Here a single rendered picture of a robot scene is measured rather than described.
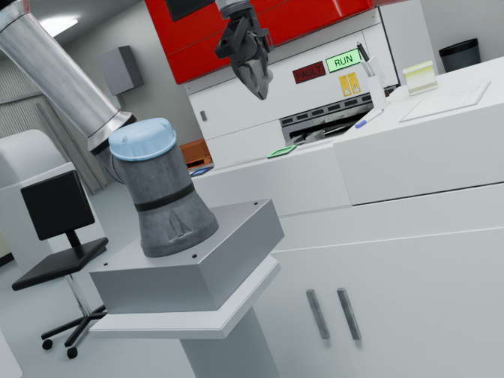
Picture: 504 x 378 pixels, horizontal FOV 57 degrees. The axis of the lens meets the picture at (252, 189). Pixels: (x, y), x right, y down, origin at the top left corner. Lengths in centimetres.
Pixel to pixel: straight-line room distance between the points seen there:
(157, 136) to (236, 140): 106
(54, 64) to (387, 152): 66
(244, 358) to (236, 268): 19
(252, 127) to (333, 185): 83
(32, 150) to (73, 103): 396
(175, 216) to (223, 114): 107
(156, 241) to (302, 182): 38
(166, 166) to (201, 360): 37
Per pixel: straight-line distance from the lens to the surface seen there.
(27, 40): 97
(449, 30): 744
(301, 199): 108
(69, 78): 96
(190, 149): 844
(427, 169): 97
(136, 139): 82
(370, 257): 108
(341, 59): 162
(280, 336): 133
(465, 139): 95
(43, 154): 495
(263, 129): 180
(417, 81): 130
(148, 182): 83
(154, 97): 983
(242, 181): 114
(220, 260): 80
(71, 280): 318
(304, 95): 169
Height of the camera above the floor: 115
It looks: 13 degrees down
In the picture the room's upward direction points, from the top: 20 degrees counter-clockwise
